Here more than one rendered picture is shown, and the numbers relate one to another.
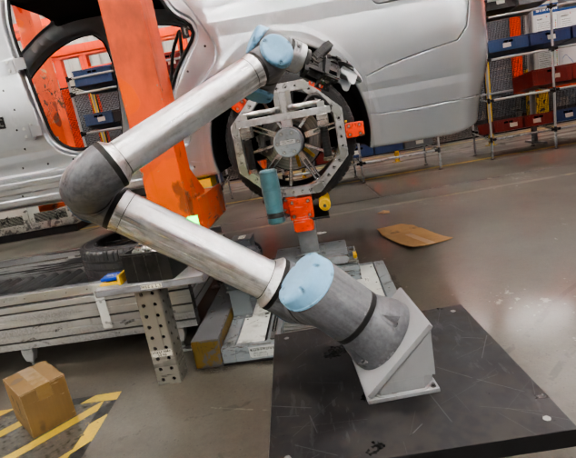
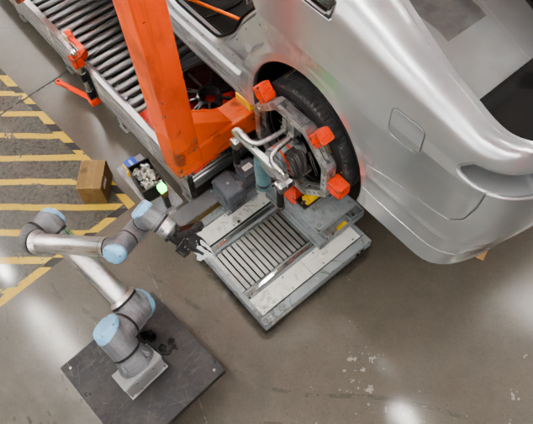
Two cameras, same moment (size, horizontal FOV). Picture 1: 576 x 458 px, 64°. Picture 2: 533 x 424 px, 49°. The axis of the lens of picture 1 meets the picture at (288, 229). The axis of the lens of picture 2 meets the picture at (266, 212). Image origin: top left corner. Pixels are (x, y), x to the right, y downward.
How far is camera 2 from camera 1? 281 cm
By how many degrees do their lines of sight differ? 58
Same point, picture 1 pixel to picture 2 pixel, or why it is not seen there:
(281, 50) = (113, 258)
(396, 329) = (124, 374)
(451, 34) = (443, 211)
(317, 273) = (99, 338)
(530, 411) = not seen: outside the picture
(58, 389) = (97, 192)
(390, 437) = (96, 396)
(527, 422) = not seen: outside the picture
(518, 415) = not seen: outside the picture
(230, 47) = (273, 47)
